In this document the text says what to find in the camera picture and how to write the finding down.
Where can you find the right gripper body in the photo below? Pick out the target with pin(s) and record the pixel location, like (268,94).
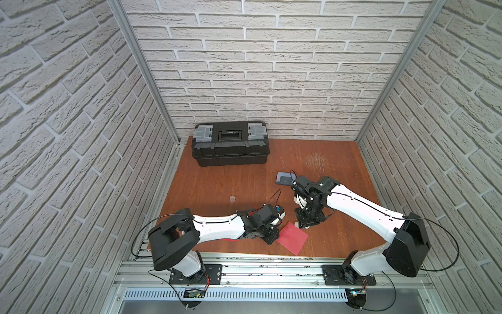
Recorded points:
(308,216)

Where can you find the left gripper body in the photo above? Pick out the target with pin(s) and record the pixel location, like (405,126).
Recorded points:
(270,234)

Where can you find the dark red envelope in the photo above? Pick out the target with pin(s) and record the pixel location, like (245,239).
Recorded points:
(292,238)

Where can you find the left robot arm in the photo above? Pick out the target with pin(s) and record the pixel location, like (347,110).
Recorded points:
(172,241)

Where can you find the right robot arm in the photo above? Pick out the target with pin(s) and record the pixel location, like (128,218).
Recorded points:
(406,241)

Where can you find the grey hole punch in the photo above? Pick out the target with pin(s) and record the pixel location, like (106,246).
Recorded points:
(285,178)

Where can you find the black plastic toolbox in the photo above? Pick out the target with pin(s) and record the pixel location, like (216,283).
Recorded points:
(230,143)

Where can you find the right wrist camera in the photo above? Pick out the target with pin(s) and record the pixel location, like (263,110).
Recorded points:
(301,202)

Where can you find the aluminium rail frame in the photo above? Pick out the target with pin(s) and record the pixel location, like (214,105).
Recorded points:
(247,278)

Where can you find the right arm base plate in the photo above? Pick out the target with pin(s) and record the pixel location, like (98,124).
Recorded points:
(336,275)

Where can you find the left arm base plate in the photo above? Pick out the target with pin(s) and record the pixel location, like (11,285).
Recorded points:
(209,273)

